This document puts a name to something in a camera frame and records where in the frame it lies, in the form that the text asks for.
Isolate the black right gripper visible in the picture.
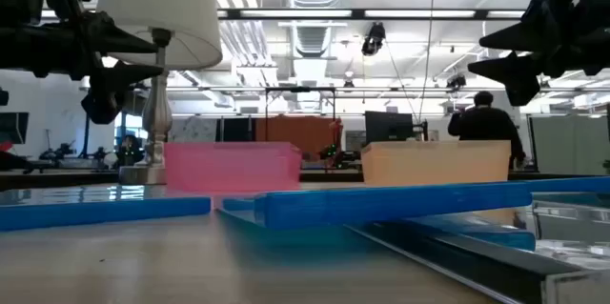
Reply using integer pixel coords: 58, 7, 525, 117
468, 0, 610, 108

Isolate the orange room partition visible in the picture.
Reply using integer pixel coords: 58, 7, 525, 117
254, 115, 342, 156

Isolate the black aluminium table frame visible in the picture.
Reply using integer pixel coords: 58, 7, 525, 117
0, 169, 610, 192

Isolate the black overhead light bar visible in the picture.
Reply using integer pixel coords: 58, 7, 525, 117
216, 7, 528, 22

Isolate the grey room partition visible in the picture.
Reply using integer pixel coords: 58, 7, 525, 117
527, 115, 610, 175

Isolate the dark wall screen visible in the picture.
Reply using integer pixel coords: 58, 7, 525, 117
0, 111, 30, 146

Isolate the black hanging spotlight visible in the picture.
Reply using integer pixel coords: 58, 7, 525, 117
360, 21, 387, 57

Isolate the orange plastic bin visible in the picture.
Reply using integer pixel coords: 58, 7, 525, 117
360, 139, 512, 188

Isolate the pink plastic bin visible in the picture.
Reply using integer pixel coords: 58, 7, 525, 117
164, 141, 303, 194

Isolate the black computer monitor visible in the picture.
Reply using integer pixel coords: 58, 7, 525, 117
364, 111, 416, 145

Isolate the white shade silver table lamp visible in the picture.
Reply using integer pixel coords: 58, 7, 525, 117
96, 0, 223, 186

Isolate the clear black-tray jewel case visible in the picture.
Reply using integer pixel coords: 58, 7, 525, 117
350, 193, 610, 304
531, 193, 610, 227

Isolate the person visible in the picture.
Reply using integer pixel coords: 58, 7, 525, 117
446, 90, 527, 171

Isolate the blue jewel case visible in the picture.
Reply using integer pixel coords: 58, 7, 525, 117
216, 196, 368, 267
254, 181, 534, 231
523, 175, 610, 196
0, 184, 213, 233

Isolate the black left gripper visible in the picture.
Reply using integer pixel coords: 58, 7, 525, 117
0, 0, 164, 125

